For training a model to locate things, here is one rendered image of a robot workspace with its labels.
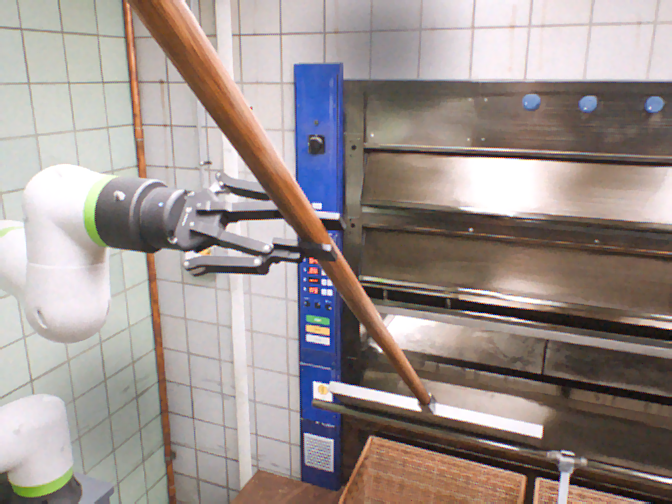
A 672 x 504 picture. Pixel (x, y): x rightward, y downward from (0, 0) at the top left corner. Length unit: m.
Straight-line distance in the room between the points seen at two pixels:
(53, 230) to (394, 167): 1.31
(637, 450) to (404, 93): 1.31
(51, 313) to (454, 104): 1.36
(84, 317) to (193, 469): 2.05
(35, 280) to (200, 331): 1.66
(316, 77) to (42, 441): 1.27
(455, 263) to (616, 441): 0.74
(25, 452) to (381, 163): 1.26
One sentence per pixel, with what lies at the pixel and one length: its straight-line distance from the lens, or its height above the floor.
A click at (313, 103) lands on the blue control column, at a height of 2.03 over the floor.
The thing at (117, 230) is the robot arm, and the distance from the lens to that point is 0.74.
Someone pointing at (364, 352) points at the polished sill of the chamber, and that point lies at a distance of 2.14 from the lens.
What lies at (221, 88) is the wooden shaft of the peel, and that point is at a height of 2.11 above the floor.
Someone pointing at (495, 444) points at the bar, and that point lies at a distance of 1.73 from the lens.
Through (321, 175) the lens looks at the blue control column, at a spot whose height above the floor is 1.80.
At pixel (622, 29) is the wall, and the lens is 1.81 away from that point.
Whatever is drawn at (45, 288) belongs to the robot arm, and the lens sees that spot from 0.83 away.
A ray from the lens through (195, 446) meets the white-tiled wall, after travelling 2.75.
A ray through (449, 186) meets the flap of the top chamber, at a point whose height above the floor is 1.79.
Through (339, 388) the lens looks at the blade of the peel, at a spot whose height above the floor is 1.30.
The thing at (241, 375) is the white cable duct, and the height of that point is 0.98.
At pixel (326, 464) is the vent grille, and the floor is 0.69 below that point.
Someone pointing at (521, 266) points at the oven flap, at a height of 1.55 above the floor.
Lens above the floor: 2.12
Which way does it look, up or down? 17 degrees down
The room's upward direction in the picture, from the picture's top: straight up
